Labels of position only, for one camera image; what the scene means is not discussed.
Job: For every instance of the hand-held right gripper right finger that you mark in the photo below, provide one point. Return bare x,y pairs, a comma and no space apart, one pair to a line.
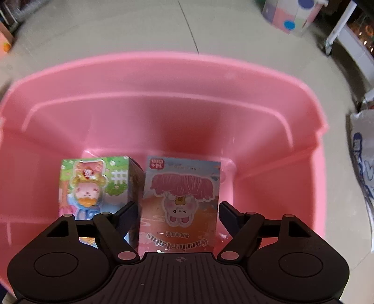
225,213

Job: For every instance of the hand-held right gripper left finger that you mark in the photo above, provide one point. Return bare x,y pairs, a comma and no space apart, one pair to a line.
130,217

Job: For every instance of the green cartoon cat toy box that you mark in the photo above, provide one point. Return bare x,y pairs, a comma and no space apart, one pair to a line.
93,184

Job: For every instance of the pink cartoon bunny toy box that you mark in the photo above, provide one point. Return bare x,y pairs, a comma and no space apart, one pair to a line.
178,198

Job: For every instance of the pink plastic storage bin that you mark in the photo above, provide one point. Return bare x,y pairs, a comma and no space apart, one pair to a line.
175,99

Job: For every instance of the white plastic bag blue print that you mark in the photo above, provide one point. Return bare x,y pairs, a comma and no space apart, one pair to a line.
363,152

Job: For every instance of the pastel polka dot box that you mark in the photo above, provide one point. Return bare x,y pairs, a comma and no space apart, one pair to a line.
289,14

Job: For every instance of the white shelf rack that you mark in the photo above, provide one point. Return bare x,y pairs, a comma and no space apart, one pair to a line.
347,26

